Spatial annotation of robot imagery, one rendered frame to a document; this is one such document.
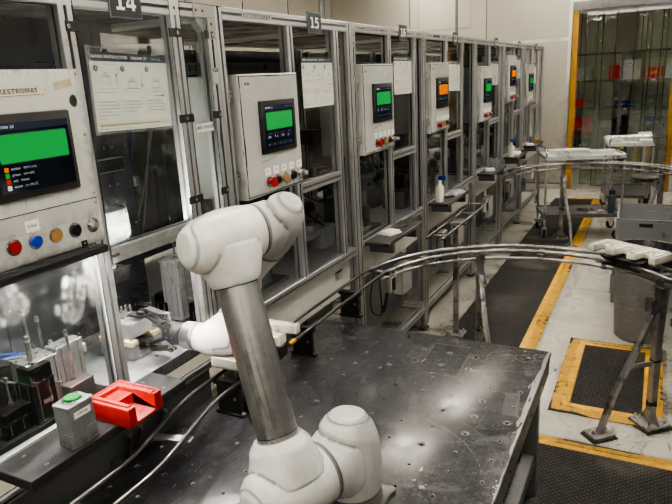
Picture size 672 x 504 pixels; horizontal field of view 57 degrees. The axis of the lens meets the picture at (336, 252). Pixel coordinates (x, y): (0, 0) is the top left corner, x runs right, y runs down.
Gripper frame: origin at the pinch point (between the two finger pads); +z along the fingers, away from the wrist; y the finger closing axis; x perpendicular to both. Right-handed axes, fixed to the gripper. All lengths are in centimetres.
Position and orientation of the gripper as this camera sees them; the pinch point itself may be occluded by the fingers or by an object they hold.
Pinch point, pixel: (138, 326)
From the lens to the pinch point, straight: 218.0
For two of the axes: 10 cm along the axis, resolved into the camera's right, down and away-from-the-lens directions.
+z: -8.9, -0.7, 4.5
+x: -4.5, 2.7, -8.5
